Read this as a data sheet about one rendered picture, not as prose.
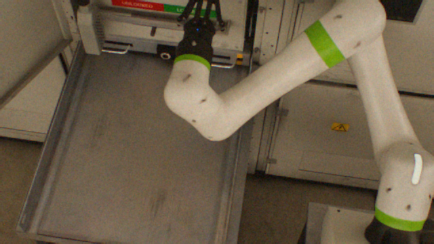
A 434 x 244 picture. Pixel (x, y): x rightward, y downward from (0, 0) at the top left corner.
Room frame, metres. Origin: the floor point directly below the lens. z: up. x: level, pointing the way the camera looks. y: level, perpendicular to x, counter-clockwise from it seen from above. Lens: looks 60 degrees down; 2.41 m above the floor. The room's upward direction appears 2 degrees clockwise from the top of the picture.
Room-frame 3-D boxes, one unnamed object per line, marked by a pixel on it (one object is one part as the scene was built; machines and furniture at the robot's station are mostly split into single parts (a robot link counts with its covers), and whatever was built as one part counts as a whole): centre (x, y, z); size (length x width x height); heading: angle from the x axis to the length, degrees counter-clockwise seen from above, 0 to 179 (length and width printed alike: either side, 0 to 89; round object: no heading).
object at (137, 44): (1.18, 0.17, 0.89); 0.54 x 0.05 x 0.06; 83
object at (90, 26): (1.12, 0.38, 1.04); 0.08 x 0.05 x 0.17; 173
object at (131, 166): (0.84, 0.21, 0.82); 0.68 x 0.62 x 0.06; 173
